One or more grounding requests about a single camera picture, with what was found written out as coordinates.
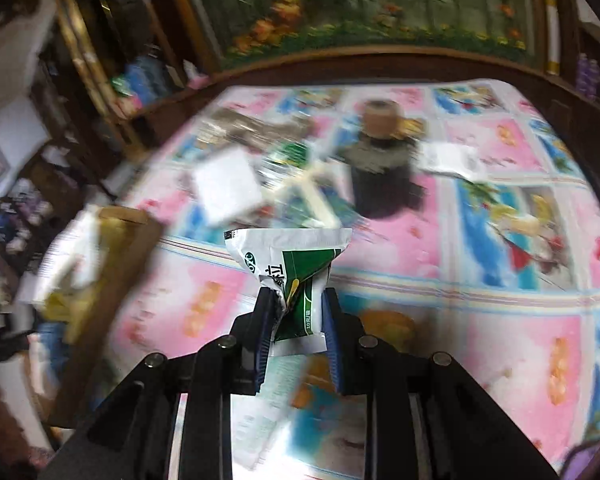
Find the yellow plush toy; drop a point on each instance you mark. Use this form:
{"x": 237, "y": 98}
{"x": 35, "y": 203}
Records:
{"x": 62, "y": 306}

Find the silver brown packet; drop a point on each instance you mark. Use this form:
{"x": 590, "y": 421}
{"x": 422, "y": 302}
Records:
{"x": 250, "y": 130}

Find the cardboard box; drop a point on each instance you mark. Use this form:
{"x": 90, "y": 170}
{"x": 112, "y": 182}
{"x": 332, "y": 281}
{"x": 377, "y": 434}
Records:
{"x": 125, "y": 260}

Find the wooden shelf cabinet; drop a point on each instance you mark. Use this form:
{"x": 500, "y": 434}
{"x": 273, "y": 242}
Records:
{"x": 92, "y": 35}

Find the wooden headboard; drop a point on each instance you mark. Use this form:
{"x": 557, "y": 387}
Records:
{"x": 330, "y": 66}

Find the white square packet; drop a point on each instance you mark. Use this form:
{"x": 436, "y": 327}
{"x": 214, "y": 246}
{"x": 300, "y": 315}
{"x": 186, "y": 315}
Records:
{"x": 225, "y": 185}

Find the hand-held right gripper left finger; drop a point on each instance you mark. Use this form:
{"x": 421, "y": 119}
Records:
{"x": 261, "y": 340}

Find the white printed packet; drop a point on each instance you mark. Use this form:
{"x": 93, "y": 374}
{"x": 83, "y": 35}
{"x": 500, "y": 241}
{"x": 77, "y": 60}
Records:
{"x": 260, "y": 430}

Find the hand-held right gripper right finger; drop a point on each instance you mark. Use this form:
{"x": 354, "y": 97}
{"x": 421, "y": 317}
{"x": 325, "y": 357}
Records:
{"x": 332, "y": 347}

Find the green and white packet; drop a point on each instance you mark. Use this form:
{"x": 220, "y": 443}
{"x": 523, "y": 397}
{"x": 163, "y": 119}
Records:
{"x": 290, "y": 160}

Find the dark jar with brown lid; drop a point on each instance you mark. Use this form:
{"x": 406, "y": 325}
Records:
{"x": 380, "y": 175}

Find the blue container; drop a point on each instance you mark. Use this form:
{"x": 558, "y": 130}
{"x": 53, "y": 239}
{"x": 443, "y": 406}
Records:
{"x": 147, "y": 77}

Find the purple bottle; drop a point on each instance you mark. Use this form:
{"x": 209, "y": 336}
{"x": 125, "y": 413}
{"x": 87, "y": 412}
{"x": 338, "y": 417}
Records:
{"x": 587, "y": 75}

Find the small white packet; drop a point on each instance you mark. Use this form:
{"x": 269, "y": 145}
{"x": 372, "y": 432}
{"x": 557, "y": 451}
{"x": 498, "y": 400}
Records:
{"x": 452, "y": 157}

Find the printed blanket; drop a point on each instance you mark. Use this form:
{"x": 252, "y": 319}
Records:
{"x": 505, "y": 335}

